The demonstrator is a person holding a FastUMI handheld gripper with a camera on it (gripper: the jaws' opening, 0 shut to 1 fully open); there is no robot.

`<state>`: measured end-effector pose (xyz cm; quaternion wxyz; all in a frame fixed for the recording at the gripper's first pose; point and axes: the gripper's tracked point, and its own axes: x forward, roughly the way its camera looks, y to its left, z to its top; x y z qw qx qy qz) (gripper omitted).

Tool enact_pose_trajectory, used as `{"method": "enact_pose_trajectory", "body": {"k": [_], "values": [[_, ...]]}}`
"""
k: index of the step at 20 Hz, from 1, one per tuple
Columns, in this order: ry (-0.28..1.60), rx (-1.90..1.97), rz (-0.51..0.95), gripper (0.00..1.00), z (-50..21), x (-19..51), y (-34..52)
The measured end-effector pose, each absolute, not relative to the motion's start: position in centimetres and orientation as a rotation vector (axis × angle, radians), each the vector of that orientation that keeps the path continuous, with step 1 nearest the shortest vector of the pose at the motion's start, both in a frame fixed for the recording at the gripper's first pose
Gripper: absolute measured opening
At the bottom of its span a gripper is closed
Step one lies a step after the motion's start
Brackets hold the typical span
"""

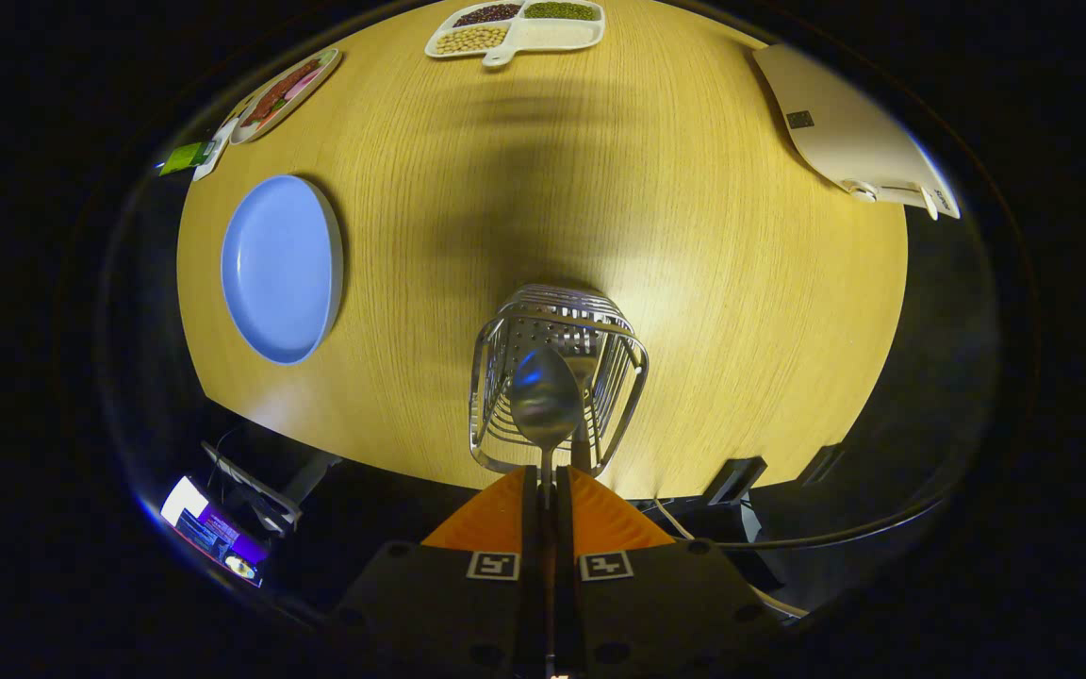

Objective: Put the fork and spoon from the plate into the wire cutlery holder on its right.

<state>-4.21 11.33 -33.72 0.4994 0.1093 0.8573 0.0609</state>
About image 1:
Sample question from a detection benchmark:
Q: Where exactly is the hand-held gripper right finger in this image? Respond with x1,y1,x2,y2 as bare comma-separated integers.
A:
556,465,789,679

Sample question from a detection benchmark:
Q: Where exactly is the oval plate with food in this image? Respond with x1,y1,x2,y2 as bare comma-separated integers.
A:
229,47,343,145

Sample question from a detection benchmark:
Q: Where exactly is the cream white toaster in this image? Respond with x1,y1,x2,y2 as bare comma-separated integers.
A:
752,42,962,222

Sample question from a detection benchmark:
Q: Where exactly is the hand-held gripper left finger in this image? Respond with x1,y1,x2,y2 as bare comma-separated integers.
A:
331,465,541,679

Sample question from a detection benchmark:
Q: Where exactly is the white divided tray with beans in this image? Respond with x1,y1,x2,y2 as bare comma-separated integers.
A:
424,0,606,69

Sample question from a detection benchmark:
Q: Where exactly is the clear bottle with green label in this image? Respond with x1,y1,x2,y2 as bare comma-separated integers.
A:
159,141,216,177

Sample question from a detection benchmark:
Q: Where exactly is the fork with wooden handle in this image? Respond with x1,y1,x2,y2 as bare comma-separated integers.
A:
566,325,602,474

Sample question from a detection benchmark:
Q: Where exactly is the white square coaster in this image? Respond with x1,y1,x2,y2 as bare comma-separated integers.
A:
192,118,240,182

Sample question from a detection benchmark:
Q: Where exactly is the laptop with lit screen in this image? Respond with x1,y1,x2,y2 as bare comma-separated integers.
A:
159,474,271,588

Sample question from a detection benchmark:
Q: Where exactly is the metal wire cutlery basket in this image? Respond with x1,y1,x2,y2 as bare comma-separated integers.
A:
469,284,650,477

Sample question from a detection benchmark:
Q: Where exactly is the blue round plate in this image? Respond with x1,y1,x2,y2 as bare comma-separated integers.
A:
221,174,345,366

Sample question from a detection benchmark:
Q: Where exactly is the spoon with wooden handle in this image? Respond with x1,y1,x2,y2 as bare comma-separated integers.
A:
509,345,587,675

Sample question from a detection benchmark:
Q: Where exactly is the white cable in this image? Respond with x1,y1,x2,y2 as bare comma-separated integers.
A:
650,498,808,619

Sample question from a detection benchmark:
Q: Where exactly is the black table bracket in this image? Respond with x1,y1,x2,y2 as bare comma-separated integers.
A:
801,443,847,487
703,456,767,505

